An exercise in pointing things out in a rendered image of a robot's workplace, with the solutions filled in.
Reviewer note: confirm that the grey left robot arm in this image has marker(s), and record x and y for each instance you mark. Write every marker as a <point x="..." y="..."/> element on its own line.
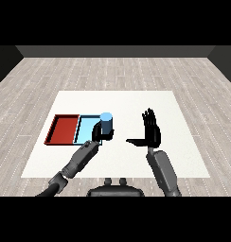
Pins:
<point x="80" y="158"/>

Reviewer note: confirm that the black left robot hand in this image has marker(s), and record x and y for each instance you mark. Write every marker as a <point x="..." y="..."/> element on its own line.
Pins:
<point x="97" y="134"/>

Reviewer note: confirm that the red shallow open box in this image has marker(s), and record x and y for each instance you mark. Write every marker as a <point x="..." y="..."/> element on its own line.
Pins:
<point x="62" y="129"/>

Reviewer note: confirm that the light blue shallow open box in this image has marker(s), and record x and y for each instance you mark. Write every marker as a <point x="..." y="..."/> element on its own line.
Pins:
<point x="85" y="129"/>

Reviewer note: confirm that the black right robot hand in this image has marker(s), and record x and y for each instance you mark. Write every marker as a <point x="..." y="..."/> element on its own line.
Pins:
<point x="152" y="132"/>

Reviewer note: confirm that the dark grey robot body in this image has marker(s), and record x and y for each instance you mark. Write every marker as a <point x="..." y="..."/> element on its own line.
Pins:
<point x="115" y="190"/>

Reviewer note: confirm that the blue can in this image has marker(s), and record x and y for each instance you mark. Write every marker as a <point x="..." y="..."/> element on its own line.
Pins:
<point x="106" y="123"/>

